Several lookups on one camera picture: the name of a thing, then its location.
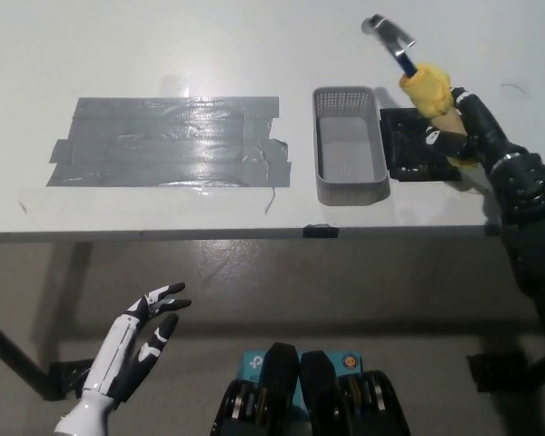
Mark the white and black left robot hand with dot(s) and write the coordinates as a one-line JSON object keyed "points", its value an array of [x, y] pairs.
{"points": [[113, 354]]}

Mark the hammer with yellow cloth grip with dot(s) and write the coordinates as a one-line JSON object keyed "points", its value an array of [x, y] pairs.
{"points": [[429, 88]]}

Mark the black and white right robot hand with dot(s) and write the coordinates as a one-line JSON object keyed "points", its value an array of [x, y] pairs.
{"points": [[486, 127]]}

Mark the grey plastic perforated basket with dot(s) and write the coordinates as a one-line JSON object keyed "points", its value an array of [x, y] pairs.
{"points": [[345, 145]]}

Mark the grey duct tape patch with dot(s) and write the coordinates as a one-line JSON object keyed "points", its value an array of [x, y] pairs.
{"points": [[163, 141]]}

